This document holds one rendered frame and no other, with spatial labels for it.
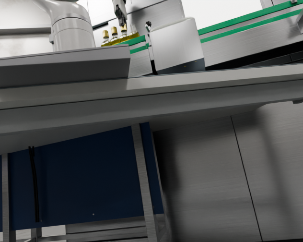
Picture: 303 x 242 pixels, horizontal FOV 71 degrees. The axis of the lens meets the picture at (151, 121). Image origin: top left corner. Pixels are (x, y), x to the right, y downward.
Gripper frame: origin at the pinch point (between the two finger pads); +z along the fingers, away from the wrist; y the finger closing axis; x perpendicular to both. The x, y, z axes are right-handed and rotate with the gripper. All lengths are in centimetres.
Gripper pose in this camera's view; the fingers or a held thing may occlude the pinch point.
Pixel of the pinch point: (122, 24)
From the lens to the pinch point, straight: 135.5
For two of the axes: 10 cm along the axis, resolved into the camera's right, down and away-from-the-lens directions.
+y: -2.7, -1.7, -9.5
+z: 1.6, 9.6, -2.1
